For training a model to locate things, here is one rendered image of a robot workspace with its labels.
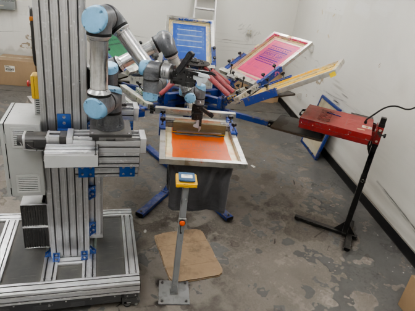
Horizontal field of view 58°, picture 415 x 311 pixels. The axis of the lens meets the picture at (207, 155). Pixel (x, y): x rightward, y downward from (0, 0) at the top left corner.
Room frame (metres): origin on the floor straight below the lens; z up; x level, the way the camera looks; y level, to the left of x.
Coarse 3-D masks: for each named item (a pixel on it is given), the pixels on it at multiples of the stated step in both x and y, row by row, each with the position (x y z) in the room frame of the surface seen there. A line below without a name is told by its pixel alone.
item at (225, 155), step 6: (198, 138) 2.63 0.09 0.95; (204, 138) 2.65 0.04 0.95; (210, 138) 2.66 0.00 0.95; (216, 138) 2.68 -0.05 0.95; (222, 138) 2.70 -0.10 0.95; (222, 144) 2.58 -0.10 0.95; (222, 150) 2.48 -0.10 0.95; (204, 156) 2.34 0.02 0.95; (210, 156) 2.35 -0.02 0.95; (216, 156) 2.37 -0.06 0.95; (222, 156) 2.38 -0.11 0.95; (228, 156) 2.39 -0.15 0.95
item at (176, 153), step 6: (174, 138) 2.57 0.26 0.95; (180, 138) 2.59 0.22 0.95; (186, 138) 2.60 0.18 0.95; (192, 138) 2.62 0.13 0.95; (174, 144) 2.46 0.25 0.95; (174, 150) 2.37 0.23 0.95; (174, 156) 2.28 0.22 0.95; (180, 156) 2.29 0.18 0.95; (186, 156) 2.30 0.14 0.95; (192, 156) 2.31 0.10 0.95; (198, 156) 2.33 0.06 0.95
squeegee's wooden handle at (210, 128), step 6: (174, 126) 2.65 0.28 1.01; (180, 126) 2.66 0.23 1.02; (186, 126) 2.67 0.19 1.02; (192, 126) 2.68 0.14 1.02; (204, 126) 2.69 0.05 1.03; (210, 126) 2.70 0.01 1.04; (216, 126) 2.70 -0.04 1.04; (222, 126) 2.71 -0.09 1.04; (210, 132) 2.70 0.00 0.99; (216, 132) 2.71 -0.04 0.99; (222, 132) 2.71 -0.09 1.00
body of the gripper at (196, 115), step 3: (192, 105) 2.69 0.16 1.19; (195, 105) 2.67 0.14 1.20; (192, 108) 2.69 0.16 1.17; (195, 108) 2.67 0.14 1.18; (198, 108) 2.70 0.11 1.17; (192, 111) 2.68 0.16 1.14; (195, 111) 2.67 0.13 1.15; (198, 111) 2.68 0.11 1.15; (201, 111) 2.69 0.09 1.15; (192, 114) 2.65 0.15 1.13; (195, 114) 2.66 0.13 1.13; (198, 114) 2.66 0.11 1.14; (201, 114) 2.67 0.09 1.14; (192, 117) 2.66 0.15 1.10; (195, 117) 2.66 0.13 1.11; (198, 117) 2.67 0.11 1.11
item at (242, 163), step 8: (176, 120) 2.90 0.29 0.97; (184, 120) 2.91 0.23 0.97; (192, 120) 2.92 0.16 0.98; (208, 120) 2.95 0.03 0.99; (216, 120) 2.97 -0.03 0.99; (224, 120) 2.99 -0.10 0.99; (160, 136) 2.49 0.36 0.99; (232, 136) 2.67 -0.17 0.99; (160, 144) 2.35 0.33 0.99; (160, 152) 2.23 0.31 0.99; (240, 152) 2.40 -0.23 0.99; (160, 160) 2.15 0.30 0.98; (168, 160) 2.15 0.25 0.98; (176, 160) 2.16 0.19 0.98; (184, 160) 2.17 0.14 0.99; (192, 160) 2.18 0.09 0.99; (200, 160) 2.19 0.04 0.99; (208, 160) 2.21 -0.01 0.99; (216, 160) 2.22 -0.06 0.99; (224, 160) 2.24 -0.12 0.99; (240, 160) 2.29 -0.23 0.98; (240, 168) 2.23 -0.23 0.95
